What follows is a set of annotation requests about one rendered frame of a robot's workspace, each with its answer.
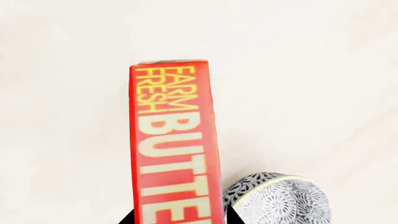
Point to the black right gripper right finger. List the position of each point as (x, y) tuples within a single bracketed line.
[(234, 217)]

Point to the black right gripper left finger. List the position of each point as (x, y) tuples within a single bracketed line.
[(128, 219)]

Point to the red butter box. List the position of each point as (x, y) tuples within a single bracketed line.
[(174, 140)]

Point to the black white patterned bowl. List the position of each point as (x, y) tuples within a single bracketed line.
[(280, 200)]

